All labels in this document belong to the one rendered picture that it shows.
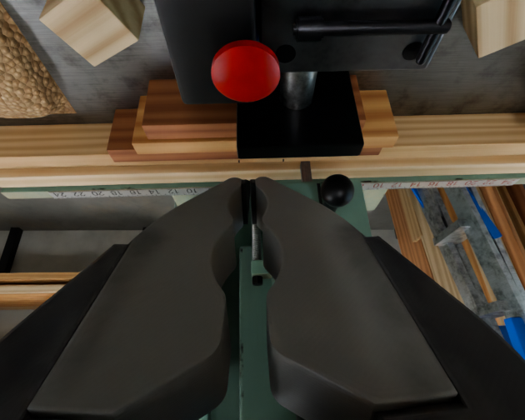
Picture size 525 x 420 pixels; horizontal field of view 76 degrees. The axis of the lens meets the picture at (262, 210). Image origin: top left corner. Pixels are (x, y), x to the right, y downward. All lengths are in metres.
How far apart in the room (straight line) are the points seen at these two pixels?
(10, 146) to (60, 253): 2.66
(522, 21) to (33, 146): 0.41
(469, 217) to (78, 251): 2.63
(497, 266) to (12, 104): 1.09
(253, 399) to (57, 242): 2.83
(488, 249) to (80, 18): 1.07
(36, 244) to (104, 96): 2.85
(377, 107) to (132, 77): 0.22
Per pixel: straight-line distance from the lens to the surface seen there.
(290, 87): 0.25
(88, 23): 0.26
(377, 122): 0.32
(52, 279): 2.44
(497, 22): 0.29
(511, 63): 0.39
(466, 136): 0.40
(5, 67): 0.34
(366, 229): 0.26
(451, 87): 0.38
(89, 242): 3.01
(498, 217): 1.71
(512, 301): 1.13
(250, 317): 0.36
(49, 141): 0.40
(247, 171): 0.34
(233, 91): 0.16
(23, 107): 0.36
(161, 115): 0.30
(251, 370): 0.36
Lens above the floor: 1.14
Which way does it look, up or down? 27 degrees down
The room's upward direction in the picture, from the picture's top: 178 degrees clockwise
